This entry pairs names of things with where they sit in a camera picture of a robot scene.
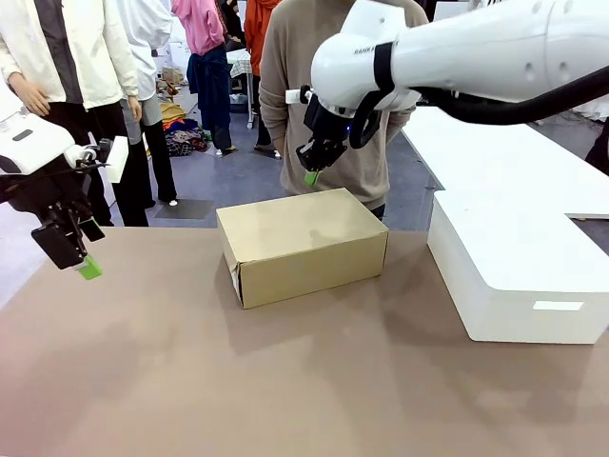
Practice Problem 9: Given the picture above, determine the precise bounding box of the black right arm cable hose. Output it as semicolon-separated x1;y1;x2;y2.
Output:
348;66;609;149

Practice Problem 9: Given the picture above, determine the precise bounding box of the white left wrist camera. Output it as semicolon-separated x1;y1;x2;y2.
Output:
104;135;130;185

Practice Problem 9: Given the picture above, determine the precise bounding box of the mannequin in white jacket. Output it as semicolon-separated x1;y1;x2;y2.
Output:
0;0;151;228

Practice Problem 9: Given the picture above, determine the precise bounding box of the person's left forearm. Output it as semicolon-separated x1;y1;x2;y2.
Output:
380;107;418;147

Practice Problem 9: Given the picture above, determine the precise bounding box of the white low platform block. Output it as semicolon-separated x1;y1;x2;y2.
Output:
426;189;609;345

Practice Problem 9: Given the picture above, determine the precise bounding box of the mannequin in white shirt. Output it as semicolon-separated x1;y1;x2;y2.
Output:
116;0;180;204

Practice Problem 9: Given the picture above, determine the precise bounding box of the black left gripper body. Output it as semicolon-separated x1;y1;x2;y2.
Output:
0;155;92;230

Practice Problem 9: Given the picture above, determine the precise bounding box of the colourful clothes pile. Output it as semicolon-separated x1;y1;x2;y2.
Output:
158;102;214;158

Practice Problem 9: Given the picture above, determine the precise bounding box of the mannequin in pink hoodie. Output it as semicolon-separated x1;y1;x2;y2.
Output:
169;0;238;156

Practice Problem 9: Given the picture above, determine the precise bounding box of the black floor mat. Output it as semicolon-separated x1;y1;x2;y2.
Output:
152;198;215;221

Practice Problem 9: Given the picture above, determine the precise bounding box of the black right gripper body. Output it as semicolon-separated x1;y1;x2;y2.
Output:
303;92;357;149

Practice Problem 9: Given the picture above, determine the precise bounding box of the person's right forearm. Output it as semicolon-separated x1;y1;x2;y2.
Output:
259;89;286;158

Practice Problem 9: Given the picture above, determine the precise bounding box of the person in beige sweater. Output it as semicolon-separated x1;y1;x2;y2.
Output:
259;0;429;223

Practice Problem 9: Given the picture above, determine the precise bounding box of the brown cardboard shoe box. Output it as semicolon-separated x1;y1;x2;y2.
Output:
216;187;390;310

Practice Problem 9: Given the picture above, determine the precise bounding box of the white cartons stack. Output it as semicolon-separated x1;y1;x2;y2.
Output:
154;40;191;70

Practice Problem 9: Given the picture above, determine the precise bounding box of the orange garment figure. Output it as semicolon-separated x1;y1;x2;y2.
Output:
243;0;282;77

